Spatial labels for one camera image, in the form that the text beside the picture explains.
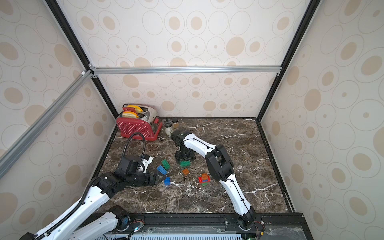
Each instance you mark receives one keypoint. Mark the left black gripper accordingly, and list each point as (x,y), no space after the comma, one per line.
(149,179)

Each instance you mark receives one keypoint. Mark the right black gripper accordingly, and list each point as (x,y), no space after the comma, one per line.
(185,154)

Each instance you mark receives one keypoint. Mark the orange small lego brick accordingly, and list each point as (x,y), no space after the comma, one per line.
(186,171)
(205,177)

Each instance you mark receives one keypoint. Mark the red long lego brick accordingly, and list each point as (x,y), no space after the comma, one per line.
(200,180)

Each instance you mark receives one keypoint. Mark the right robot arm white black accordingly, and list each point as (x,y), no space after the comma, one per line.
(221,169)

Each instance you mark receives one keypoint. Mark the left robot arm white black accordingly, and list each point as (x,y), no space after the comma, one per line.
(131,172)

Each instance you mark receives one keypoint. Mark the green long lego brick centre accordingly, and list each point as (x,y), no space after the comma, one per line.
(185,164)

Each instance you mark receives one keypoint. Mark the green long lego brick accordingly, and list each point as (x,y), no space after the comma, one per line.
(185,164)
(165,164)

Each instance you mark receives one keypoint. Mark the light blue long lego brick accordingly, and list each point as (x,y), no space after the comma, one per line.
(162,170)

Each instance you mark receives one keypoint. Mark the blue small lego brick front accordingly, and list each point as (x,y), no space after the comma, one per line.
(167,181)

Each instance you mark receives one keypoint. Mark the green long lego brick left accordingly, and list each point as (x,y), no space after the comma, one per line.
(165,164)

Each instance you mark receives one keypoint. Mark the brown pepper shaker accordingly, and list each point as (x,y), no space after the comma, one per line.
(175,123)

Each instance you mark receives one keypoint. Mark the white salt shaker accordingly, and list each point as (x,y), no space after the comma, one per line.
(168,124)

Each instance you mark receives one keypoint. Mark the red toy toaster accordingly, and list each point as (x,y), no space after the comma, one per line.
(148,124)

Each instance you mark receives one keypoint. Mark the yellow toy toast slice back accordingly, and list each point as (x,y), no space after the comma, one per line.
(132,108)

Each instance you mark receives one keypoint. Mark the yellow toy toast slice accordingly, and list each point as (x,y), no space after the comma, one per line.
(131,115)
(132,108)

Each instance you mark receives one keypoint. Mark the yellow toy toast slice front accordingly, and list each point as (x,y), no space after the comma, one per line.
(131,115)

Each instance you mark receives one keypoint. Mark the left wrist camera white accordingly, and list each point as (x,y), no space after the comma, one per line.
(145,162)

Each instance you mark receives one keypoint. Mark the aluminium horizontal frame bar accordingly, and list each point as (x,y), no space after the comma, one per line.
(185,70)

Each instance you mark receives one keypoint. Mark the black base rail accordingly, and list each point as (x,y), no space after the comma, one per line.
(278,226)

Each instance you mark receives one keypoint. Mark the aluminium left frame bar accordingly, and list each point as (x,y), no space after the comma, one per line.
(22,144)

